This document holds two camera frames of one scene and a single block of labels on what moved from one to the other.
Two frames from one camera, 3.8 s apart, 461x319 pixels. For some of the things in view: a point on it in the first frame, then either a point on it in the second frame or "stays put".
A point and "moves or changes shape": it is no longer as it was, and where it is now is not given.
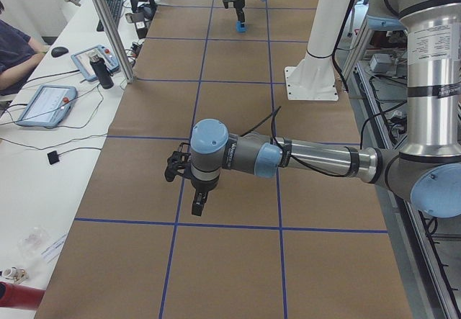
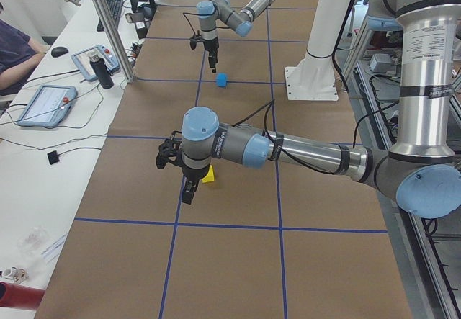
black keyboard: (115, 7) stays put
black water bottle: (104, 76) stays put
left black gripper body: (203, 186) -> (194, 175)
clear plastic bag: (32, 242) stays put
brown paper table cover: (312, 245) stays put
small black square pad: (52, 157) stays put
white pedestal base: (312, 77) stays put
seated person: (19, 55) stays put
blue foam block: (239, 28) moves or changes shape
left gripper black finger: (199, 201) -> (190, 187)
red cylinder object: (19, 297) stays put
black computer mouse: (59, 51) stays put
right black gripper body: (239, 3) -> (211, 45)
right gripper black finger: (240, 14) -> (213, 60)
